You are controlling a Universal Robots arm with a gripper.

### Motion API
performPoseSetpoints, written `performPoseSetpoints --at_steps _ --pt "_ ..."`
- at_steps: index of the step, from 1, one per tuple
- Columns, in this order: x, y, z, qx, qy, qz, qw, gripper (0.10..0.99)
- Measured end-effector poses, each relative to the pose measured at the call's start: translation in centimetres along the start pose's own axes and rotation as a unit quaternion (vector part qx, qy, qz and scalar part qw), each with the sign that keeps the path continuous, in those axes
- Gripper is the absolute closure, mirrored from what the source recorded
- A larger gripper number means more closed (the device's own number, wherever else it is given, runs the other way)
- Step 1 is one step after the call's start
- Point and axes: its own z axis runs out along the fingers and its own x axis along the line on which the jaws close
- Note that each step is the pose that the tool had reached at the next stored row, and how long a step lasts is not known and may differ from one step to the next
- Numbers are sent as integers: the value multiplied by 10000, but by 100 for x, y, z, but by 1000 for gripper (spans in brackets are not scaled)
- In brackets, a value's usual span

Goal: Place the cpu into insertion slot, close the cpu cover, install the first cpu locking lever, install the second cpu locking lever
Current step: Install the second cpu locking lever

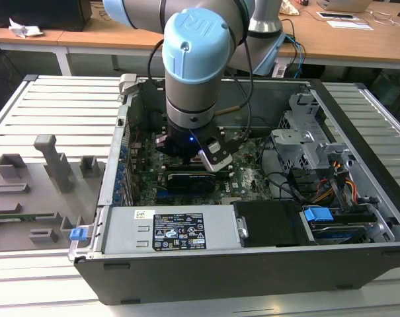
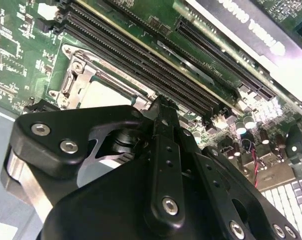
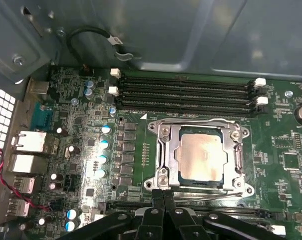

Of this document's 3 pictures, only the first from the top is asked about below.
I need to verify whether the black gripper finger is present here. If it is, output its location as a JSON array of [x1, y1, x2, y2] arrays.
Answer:
[[155, 133, 191, 166]]

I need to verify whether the blue expansion slot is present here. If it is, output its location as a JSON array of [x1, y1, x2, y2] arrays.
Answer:
[[155, 186, 174, 204]]

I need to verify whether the black graphics card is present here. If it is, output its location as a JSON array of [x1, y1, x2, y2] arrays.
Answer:
[[166, 171, 217, 195]]

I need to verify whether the grey case corner latch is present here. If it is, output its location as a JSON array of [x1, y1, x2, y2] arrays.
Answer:
[[118, 73, 140, 96]]

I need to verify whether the green motherboard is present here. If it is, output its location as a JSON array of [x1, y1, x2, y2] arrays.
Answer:
[[128, 127, 276, 206]]

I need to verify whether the grey power supply with label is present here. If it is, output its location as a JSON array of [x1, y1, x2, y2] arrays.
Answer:
[[102, 204, 240, 255]]

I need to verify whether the silver metal drive cage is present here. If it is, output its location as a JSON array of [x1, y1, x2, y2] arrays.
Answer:
[[270, 92, 356, 172]]

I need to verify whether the wooden desk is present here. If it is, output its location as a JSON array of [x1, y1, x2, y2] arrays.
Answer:
[[57, 0, 400, 72], [0, 19, 71, 77]]

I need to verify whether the black plastic shroud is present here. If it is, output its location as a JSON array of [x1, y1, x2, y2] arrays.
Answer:
[[234, 199, 316, 248]]

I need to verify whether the blue case latch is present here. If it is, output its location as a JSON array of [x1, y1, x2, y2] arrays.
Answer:
[[69, 227, 87, 242]]

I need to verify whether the black open PC case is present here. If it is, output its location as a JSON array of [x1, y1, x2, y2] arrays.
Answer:
[[69, 73, 400, 306]]

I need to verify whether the grey plastic parts rack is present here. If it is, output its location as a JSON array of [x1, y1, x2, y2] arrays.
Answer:
[[0, 133, 106, 254]]

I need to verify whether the green RAM stick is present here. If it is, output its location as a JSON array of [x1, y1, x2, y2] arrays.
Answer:
[[0, 213, 55, 221]]

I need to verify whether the blue disk carrier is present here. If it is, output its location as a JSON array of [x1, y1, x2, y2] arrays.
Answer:
[[303, 205, 335, 232]]

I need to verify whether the crumpled beige bag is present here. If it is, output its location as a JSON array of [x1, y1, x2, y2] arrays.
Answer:
[[281, 0, 301, 17]]

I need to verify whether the hard disk with blue label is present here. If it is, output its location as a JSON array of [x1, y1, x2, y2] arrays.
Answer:
[[311, 223, 369, 246]]

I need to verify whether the crumpled white paper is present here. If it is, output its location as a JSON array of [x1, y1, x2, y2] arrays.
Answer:
[[8, 17, 45, 39]]

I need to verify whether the large black box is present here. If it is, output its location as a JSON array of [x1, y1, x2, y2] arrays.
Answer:
[[0, 0, 93, 32]]

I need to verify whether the white framed tablet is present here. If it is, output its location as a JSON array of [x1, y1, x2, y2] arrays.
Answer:
[[316, 11, 361, 21]]

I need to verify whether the white printed paper sheet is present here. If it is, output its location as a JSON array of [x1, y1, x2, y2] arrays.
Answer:
[[327, 19, 374, 31]]

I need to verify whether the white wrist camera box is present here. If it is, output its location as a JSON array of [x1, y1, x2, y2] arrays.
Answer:
[[197, 137, 234, 173]]

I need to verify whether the copper cable sleeve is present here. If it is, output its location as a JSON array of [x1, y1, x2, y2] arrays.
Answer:
[[215, 104, 243, 117]]

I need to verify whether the silver metal handle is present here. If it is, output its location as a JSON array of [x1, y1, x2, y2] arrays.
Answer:
[[235, 216, 250, 238]]

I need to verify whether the black wire bundle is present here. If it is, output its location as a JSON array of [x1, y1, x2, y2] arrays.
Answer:
[[262, 138, 319, 203]]

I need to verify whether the blue cable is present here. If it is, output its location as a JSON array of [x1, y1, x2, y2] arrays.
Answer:
[[284, 32, 307, 79]]

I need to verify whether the yellow orange red wire bundle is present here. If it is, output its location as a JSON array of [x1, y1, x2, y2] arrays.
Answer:
[[313, 158, 358, 204]]

